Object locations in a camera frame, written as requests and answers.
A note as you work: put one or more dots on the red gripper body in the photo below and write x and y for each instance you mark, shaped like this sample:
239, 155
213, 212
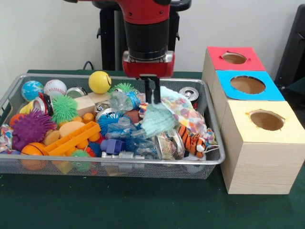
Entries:
149, 69

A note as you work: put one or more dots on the black flat panel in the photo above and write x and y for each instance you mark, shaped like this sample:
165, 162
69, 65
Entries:
293, 47

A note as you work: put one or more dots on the shallow metal mesh bin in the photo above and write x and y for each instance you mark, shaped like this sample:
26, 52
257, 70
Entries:
95, 164

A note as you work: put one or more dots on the yellow smiley ball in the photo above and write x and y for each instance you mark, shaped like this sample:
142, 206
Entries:
99, 82

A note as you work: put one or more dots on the dark green table cloth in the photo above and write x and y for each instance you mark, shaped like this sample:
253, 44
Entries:
143, 205
299, 88

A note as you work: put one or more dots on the purple spiky ball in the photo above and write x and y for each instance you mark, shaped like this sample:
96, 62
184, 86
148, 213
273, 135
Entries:
31, 128

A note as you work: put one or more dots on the mint green cloth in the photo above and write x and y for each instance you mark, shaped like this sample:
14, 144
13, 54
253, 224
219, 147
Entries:
158, 119

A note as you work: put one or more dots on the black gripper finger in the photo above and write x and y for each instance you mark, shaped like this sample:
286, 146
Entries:
156, 91
148, 91

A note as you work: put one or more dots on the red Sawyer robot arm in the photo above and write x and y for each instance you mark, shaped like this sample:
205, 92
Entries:
147, 31

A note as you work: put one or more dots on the white baseball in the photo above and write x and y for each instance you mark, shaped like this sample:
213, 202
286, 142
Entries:
54, 88

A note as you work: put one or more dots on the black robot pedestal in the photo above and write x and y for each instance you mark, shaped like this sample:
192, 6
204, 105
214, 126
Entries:
108, 47

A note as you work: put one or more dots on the colourful polka-dot cloth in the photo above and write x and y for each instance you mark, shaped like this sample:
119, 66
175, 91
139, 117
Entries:
188, 114

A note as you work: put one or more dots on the wooden box with three holes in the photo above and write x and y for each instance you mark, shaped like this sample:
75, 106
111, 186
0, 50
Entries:
262, 164

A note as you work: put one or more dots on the orange striped tiger plush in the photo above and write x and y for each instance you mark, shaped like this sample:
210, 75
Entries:
190, 139

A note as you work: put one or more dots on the green tentacle puffer ball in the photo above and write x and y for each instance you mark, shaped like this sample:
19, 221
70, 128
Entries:
64, 108

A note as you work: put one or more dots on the blue globe ball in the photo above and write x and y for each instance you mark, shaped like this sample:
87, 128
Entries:
32, 90

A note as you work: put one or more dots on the orange basketball toy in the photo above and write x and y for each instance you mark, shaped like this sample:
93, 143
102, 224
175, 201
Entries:
33, 149

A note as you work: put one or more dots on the orange plastic building block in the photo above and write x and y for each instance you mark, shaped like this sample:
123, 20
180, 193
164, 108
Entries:
71, 138

